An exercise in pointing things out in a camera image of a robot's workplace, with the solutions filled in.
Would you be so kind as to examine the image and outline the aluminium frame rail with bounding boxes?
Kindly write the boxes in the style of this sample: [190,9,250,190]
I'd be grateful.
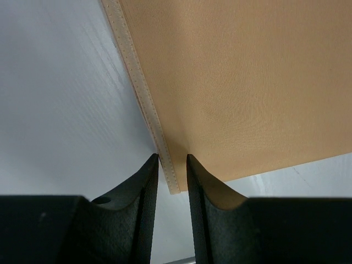
[166,256,196,264]

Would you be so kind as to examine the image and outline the peach satin napkin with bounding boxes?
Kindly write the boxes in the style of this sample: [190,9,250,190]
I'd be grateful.
[102,1,351,194]

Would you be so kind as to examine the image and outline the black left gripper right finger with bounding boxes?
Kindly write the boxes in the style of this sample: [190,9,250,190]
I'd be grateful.
[186,155,351,263]

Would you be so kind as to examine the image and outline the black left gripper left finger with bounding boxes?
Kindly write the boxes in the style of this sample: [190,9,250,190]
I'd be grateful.
[1,154,158,263]

